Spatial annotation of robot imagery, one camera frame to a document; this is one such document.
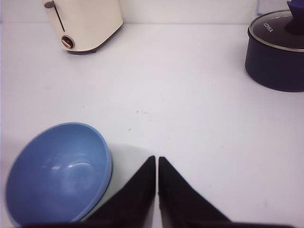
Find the white toaster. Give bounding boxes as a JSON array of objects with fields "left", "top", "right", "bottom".
[{"left": 42, "top": 0, "right": 124, "bottom": 54}]

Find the clear plastic container blue rim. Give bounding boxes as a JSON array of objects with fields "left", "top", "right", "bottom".
[{"left": 256, "top": 0, "right": 289, "bottom": 16}]

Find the glass lid blue knob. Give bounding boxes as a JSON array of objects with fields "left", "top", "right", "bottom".
[{"left": 248, "top": 0, "right": 304, "bottom": 52}]

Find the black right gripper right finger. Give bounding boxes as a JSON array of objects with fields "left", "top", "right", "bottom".
[{"left": 158, "top": 157, "right": 231, "bottom": 228}]

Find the green bowl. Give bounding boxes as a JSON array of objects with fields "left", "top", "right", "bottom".
[{"left": 9, "top": 152, "right": 114, "bottom": 226}]

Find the blue bowl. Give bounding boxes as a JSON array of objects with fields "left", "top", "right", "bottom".
[{"left": 5, "top": 123, "right": 113, "bottom": 226}]

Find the dark blue saucepan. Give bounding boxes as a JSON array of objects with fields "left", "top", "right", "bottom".
[{"left": 245, "top": 31, "right": 304, "bottom": 93}]

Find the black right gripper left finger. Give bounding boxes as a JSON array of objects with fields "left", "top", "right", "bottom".
[{"left": 82, "top": 156, "right": 156, "bottom": 228}]

